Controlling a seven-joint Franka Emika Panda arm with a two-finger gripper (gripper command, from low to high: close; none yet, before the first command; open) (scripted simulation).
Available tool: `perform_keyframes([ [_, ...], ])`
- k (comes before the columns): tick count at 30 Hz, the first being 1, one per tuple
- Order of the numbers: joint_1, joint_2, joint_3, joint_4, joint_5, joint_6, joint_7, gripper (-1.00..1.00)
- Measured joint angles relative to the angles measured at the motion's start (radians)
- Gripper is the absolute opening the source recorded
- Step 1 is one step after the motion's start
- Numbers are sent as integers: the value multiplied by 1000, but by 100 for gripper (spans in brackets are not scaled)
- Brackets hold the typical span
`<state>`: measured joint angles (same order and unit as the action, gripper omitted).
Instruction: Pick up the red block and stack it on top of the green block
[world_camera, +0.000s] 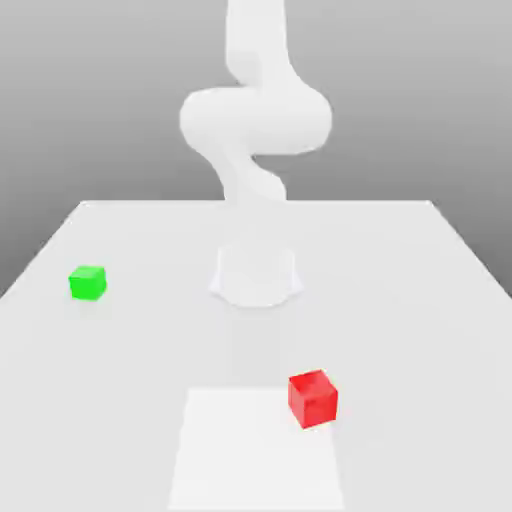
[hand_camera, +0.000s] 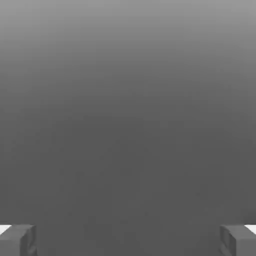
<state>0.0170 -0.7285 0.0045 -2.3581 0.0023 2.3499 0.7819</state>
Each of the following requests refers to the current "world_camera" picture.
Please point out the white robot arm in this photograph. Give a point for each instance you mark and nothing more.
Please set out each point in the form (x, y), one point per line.
(256, 120)

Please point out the small red cube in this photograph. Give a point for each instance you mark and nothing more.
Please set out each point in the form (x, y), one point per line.
(312, 399)

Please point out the small green cube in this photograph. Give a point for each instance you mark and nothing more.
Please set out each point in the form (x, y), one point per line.
(87, 282)

